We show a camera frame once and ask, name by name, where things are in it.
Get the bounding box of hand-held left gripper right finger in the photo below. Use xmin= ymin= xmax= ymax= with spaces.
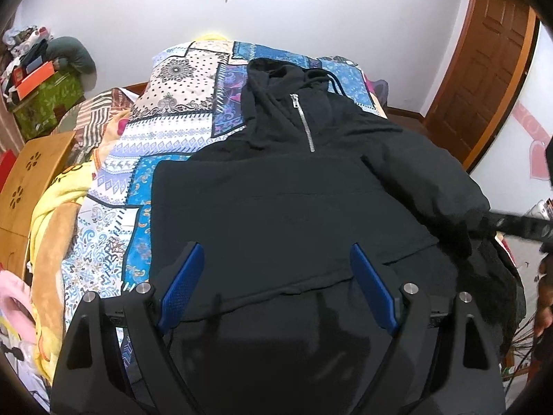
xmin=350 ymin=243 xmax=507 ymax=415

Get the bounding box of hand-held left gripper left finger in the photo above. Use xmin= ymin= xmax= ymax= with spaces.
xmin=51 ymin=242 xmax=205 ymax=415

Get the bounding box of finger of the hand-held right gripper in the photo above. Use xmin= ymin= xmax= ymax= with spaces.
xmin=486 ymin=210 xmax=553 ymax=241

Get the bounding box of black zip hoodie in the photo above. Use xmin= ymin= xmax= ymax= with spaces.
xmin=147 ymin=57 xmax=525 ymax=415

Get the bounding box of pile of mixed clothes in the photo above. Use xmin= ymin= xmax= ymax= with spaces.
xmin=0 ymin=26 xmax=55 ymax=104

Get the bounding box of person's right hand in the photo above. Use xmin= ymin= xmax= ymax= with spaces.
xmin=534 ymin=254 xmax=553 ymax=339

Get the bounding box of yellow cartoon blanket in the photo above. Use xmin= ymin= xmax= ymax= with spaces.
xmin=29 ymin=110 xmax=132 ymax=375

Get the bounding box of brown wooden door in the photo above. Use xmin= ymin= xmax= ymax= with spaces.
xmin=425 ymin=0 xmax=541 ymax=174

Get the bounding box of pink cloth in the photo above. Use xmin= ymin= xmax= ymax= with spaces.
xmin=0 ymin=268 xmax=37 ymax=344

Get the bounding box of wooden folding table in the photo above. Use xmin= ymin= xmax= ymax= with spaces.
xmin=0 ymin=132 xmax=77 ymax=284

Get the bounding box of blue patterned bedsheet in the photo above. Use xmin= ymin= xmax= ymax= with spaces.
xmin=60 ymin=40 xmax=390 ymax=398

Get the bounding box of brown striped cloth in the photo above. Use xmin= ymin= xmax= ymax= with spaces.
xmin=54 ymin=87 xmax=139 ymax=150

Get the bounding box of green patterned box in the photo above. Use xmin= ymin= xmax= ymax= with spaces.
xmin=13 ymin=71 xmax=85 ymax=141

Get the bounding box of orange flat box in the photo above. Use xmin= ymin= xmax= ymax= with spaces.
xmin=16 ymin=61 xmax=57 ymax=99

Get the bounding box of grey plush pillow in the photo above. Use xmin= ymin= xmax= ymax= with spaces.
xmin=45 ymin=36 xmax=96 ymax=74

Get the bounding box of pink heart wall decoration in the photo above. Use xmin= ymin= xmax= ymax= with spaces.
xmin=513 ymin=103 xmax=553 ymax=182

